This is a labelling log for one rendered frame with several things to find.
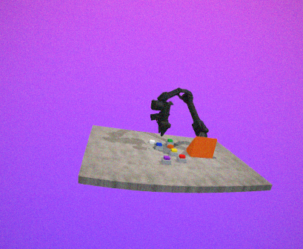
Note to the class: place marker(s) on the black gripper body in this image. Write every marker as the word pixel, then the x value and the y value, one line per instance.
pixel 164 119

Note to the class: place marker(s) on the red button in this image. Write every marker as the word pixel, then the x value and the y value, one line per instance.
pixel 181 158

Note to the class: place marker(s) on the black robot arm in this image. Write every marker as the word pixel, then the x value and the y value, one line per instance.
pixel 161 104

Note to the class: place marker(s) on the purple button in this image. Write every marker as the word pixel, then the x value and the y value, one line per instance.
pixel 166 160

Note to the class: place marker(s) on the blue button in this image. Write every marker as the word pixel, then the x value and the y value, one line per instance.
pixel 158 146

